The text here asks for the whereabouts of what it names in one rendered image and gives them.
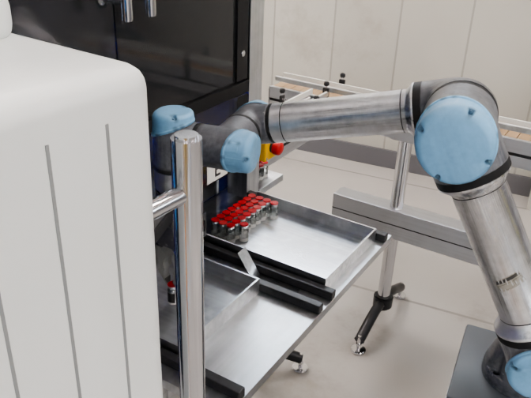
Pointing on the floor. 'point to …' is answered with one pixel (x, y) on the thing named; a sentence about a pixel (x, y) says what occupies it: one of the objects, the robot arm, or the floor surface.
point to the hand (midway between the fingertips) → (170, 282)
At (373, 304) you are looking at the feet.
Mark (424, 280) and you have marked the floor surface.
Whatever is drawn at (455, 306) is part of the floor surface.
